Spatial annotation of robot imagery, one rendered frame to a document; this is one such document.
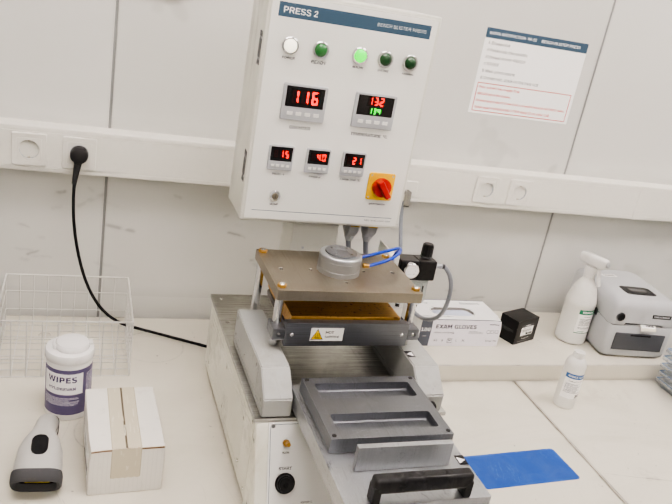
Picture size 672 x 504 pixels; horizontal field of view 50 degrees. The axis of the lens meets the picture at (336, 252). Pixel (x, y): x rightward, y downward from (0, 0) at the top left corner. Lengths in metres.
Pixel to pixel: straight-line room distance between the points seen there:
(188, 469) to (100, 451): 0.18
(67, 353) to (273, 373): 0.41
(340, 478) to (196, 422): 0.51
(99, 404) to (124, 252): 0.53
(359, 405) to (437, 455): 0.15
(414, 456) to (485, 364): 0.77
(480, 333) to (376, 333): 0.63
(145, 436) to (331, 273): 0.42
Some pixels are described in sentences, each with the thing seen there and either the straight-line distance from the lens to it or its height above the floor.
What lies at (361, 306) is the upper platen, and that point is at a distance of 1.33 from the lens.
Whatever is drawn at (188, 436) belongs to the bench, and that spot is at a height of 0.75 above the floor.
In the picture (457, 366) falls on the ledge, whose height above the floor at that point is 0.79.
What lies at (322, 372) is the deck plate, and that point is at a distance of 1.36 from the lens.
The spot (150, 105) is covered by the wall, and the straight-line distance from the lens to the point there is 1.70.
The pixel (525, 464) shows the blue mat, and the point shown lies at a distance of 1.60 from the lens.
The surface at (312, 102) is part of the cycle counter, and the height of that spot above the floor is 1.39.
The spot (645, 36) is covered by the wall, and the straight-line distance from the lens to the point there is 2.15.
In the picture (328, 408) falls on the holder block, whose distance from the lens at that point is 1.14.
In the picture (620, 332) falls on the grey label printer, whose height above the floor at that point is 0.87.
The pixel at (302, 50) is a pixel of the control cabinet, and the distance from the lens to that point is 1.34.
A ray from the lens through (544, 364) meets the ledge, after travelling 1.93.
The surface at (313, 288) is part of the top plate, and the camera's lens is 1.24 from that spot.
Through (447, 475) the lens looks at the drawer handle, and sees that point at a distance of 1.04.
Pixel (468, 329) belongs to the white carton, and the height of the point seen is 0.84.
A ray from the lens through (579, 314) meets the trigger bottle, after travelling 2.05.
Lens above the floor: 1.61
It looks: 21 degrees down
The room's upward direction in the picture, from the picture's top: 11 degrees clockwise
